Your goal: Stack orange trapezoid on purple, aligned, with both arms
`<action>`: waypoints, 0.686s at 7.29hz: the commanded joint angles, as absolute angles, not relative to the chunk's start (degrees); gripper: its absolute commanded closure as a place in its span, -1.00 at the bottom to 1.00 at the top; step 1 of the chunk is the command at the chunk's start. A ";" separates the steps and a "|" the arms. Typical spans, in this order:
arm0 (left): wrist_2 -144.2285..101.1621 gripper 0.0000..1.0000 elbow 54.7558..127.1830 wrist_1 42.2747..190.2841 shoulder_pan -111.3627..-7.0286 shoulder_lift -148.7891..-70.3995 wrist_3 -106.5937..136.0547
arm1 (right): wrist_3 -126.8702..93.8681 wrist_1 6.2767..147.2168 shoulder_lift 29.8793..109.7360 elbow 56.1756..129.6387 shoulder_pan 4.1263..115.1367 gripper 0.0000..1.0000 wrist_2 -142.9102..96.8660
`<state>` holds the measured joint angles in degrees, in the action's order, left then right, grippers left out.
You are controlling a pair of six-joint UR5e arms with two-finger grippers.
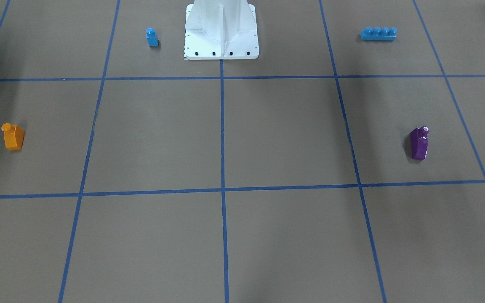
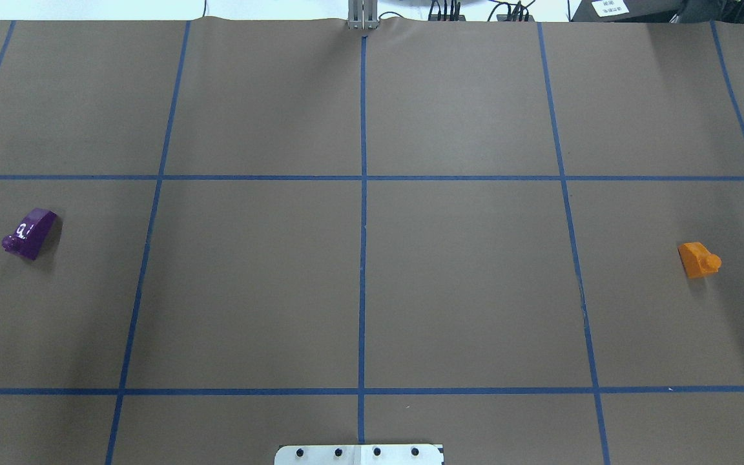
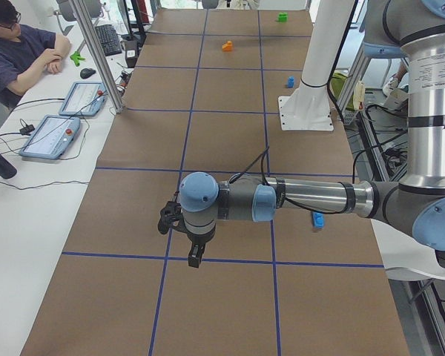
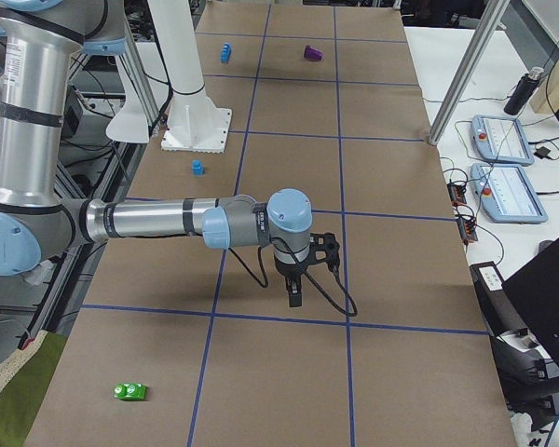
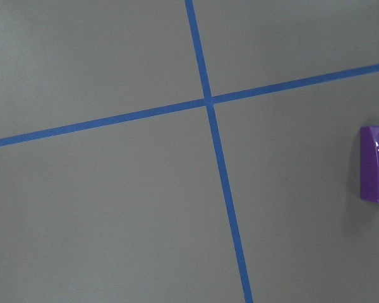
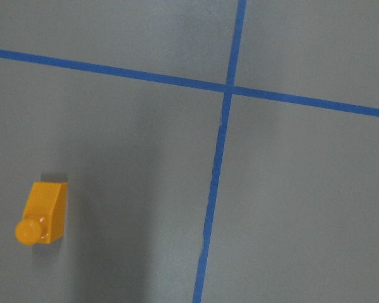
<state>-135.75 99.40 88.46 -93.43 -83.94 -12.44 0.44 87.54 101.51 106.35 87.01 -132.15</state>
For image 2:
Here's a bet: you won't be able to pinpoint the purple trapezoid block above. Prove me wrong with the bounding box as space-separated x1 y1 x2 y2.
2 208 58 261

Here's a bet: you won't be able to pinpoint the orange trapezoid block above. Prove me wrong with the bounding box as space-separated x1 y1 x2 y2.
678 242 721 279

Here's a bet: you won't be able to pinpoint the black box with label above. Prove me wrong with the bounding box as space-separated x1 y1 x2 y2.
569 1 744 24

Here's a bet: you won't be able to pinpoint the grey aluminium frame post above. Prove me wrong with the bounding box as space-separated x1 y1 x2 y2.
347 0 380 30

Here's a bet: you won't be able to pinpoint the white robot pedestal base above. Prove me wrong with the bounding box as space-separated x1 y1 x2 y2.
274 444 445 464

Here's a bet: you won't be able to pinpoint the black cables at table edge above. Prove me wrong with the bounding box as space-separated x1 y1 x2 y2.
428 0 536 23

